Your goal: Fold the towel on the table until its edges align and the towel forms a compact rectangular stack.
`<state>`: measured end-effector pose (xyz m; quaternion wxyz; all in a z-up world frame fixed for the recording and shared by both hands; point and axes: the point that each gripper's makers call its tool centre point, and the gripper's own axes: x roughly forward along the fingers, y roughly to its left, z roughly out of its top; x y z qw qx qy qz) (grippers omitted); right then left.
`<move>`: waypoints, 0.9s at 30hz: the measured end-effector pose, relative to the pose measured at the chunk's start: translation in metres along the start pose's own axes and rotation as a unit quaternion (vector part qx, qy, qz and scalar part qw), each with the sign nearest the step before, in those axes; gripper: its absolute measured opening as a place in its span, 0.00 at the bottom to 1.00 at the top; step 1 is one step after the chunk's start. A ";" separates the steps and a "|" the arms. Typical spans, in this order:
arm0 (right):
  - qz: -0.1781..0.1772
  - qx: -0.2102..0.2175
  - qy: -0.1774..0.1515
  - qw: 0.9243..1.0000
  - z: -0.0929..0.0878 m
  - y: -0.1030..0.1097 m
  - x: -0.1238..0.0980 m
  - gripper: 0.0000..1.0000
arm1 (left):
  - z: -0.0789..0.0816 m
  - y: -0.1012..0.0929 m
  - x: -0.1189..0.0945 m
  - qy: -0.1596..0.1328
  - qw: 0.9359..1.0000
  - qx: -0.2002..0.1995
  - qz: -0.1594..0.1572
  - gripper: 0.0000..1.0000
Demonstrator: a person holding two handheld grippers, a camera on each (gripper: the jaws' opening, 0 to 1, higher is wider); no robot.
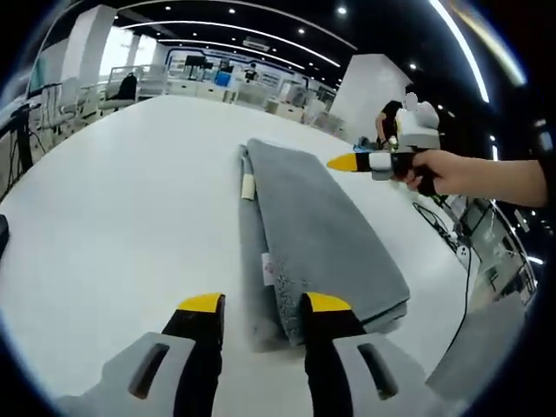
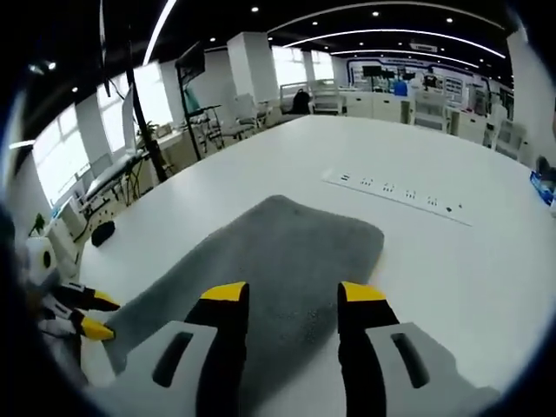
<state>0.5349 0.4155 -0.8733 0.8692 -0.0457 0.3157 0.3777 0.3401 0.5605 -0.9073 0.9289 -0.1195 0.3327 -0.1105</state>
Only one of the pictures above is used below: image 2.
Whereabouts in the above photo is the black backpack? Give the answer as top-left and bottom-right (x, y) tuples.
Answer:
(291, 88), (312, 115)

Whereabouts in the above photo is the grey towel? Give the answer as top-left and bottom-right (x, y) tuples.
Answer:
(102, 195), (386, 417)

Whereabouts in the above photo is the blue tissue box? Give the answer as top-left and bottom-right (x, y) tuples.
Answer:
(528, 169), (556, 206)

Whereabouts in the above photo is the black pouch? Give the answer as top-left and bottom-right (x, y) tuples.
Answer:
(90, 220), (116, 248)

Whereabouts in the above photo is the black metal rack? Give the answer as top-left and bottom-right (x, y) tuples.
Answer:
(175, 42), (228, 162)

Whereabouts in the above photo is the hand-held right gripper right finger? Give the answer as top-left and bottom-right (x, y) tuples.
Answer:
(337, 281), (457, 417)

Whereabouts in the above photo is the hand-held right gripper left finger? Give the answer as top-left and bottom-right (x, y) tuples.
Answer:
(151, 281), (251, 417)

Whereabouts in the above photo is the black tripod stand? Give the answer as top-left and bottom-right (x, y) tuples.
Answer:
(98, 0), (171, 183)

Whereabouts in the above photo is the white power socket strip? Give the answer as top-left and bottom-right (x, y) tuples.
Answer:
(321, 169), (474, 228)

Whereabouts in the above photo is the white table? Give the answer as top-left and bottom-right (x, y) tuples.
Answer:
(76, 113), (556, 417)

